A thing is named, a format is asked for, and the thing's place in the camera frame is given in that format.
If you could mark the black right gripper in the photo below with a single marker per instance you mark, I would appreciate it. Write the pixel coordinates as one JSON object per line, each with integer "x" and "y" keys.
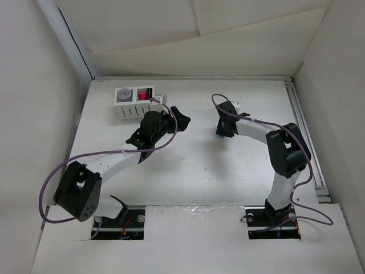
{"x": 220, "y": 131}

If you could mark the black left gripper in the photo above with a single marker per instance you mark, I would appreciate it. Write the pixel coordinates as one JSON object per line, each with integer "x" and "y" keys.
{"x": 181, "y": 120}

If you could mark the clear jar of pins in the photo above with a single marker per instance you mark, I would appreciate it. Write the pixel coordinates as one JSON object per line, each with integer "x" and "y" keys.
{"x": 124, "y": 95}

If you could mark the orange highlighter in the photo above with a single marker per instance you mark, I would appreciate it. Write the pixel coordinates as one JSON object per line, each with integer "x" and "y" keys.
{"x": 149, "y": 93}

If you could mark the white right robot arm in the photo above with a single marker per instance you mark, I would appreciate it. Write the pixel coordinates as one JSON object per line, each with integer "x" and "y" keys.
{"x": 287, "y": 152}

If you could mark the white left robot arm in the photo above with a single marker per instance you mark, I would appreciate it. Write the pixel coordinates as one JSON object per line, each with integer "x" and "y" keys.
{"x": 79, "y": 189}

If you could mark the white slatted organizer box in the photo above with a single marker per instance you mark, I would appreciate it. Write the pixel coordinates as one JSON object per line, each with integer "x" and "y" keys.
{"x": 134, "y": 109}

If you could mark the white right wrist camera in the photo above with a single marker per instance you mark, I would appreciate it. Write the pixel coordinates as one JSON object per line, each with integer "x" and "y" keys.
{"x": 235, "y": 104}

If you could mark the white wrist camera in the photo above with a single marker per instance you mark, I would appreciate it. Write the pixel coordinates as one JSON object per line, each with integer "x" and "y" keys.
{"x": 157, "y": 103}
{"x": 235, "y": 104}

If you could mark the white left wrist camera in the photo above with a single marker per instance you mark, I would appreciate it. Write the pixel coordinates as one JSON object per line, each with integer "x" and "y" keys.
{"x": 157, "y": 103}

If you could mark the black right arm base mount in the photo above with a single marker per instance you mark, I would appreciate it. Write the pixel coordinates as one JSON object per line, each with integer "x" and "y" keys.
{"x": 264, "y": 222}

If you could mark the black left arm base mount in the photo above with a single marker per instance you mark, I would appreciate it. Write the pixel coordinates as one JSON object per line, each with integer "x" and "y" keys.
{"x": 115, "y": 220}

